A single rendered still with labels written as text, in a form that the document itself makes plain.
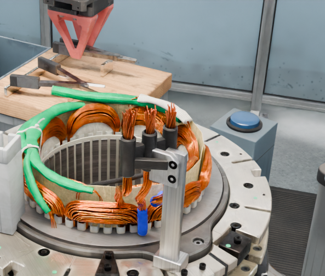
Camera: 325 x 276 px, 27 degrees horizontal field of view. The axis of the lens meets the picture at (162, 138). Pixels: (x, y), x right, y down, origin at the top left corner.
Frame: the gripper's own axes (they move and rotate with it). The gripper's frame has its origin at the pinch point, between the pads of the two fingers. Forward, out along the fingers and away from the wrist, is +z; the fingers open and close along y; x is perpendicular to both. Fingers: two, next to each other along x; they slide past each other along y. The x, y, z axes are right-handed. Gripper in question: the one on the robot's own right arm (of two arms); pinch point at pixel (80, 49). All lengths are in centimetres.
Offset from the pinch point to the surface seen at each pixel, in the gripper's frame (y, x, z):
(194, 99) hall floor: -200, -45, 111
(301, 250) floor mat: -108, 27, 108
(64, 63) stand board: -0.5, -3.0, 3.2
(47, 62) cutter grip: 5.9, -2.0, 0.3
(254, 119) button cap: -0.7, 26.3, 4.7
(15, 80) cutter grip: 11.9, -3.3, 0.8
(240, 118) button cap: 0.0, 24.5, 4.7
